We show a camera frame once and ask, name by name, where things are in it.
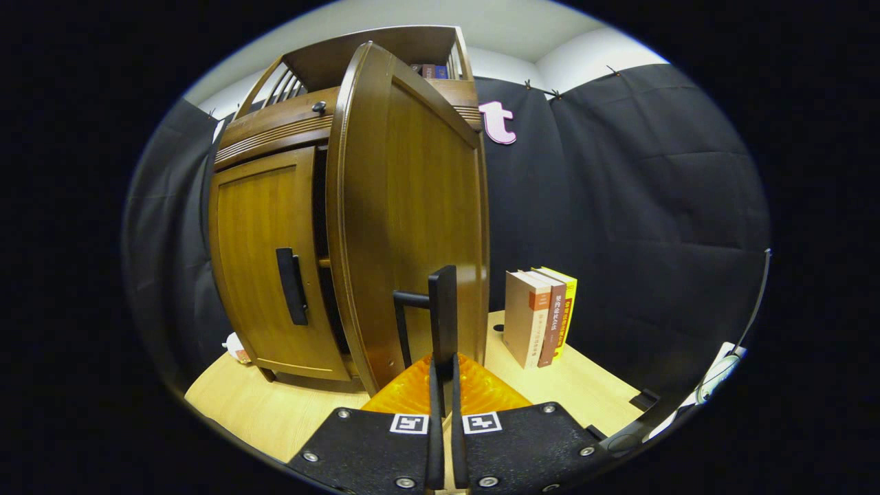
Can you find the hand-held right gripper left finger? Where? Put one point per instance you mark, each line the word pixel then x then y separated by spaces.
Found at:
pixel 435 447

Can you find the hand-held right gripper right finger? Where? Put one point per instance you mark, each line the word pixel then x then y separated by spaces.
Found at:
pixel 459 447

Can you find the wooden shoe cabinet door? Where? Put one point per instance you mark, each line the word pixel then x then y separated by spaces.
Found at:
pixel 412 206
pixel 254 227

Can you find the wooden double-door shoe cabinet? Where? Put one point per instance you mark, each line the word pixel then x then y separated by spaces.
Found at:
pixel 330 65

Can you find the beige book with orange band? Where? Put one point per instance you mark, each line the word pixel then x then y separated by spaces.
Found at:
pixel 524 316

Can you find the brown book with white spine text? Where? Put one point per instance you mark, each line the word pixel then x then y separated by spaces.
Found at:
pixel 554 323

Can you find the black table clamp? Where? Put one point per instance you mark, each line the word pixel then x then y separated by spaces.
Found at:
pixel 645 399

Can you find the white plush toy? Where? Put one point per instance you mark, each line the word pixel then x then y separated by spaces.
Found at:
pixel 235 347

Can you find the wooden drawer with black knob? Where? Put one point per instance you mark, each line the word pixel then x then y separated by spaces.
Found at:
pixel 275 130

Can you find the upright brown book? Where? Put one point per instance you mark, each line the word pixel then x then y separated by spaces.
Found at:
pixel 428 71

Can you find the dark blue book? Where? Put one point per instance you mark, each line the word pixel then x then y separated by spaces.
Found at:
pixel 442 71

